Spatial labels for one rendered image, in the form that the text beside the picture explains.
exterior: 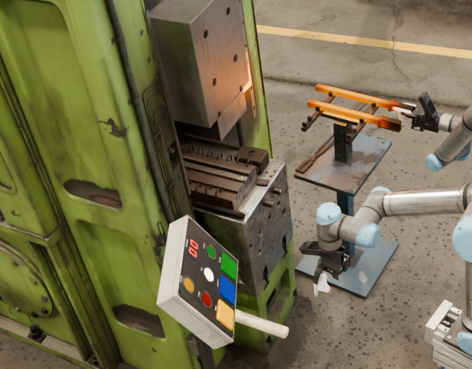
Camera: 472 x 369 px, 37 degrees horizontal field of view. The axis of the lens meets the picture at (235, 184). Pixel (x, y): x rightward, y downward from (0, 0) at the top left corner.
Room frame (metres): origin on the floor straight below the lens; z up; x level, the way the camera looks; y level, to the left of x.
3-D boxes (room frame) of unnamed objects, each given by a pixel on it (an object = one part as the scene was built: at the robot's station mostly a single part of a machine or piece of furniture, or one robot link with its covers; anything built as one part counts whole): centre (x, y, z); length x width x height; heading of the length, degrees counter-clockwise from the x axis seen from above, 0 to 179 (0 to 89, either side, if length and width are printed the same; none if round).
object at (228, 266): (1.60, 0.07, 1.01); 0.07 x 0.05 x 0.07; 171
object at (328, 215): (1.50, -0.27, 1.23); 0.09 x 0.08 x 0.11; 51
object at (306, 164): (2.57, -0.51, 0.70); 0.60 x 0.04 x 0.01; 134
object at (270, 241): (2.20, 0.12, 0.69); 0.56 x 0.38 x 0.45; 56
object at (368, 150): (2.41, -0.51, 0.68); 0.40 x 0.30 x 0.02; 140
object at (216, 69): (2.18, 0.12, 1.56); 0.42 x 0.39 x 0.40; 56
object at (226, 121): (2.15, 0.14, 1.32); 0.42 x 0.20 x 0.10; 56
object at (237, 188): (2.15, 0.14, 0.96); 0.42 x 0.20 x 0.09; 56
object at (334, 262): (1.50, -0.27, 1.07); 0.09 x 0.08 x 0.12; 43
